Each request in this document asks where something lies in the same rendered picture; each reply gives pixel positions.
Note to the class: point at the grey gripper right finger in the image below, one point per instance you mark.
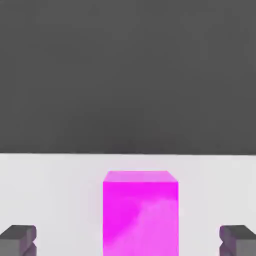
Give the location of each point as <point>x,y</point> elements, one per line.
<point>239,241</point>

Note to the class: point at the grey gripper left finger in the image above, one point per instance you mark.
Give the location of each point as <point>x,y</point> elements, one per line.
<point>18,241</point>

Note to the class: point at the large magenta box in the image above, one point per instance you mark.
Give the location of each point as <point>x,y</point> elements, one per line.
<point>140,216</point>

